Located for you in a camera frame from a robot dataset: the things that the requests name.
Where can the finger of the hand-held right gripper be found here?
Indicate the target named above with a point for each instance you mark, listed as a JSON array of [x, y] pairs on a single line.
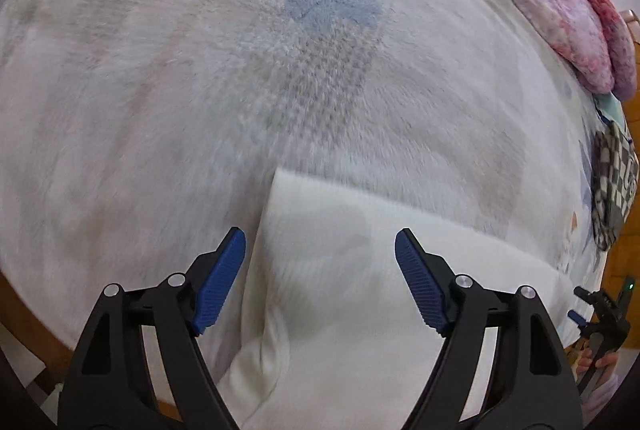
[[577, 317], [587, 295]]

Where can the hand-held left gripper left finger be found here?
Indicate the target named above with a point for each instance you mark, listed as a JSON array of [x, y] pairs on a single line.
[[222, 280]]

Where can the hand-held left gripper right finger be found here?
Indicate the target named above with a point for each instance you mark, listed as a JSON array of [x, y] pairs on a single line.
[[419, 285]]

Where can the white knit sweater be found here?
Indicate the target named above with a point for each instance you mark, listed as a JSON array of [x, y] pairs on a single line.
[[350, 290]]

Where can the person's right forearm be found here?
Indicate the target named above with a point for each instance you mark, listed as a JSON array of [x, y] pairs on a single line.
[[602, 392]]

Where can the person's right hand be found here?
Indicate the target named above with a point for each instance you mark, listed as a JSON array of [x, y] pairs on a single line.
[[606, 361]]

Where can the dark checkered cloth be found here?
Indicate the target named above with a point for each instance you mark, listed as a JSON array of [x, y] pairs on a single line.
[[612, 180]]

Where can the white floral printed blanket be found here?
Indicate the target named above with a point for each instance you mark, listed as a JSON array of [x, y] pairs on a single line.
[[200, 110]]

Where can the pink patterned quilt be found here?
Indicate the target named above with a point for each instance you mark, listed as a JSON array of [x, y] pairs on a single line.
[[550, 0]]

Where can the wooden bed frame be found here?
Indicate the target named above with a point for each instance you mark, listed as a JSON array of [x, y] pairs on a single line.
[[30, 325]]

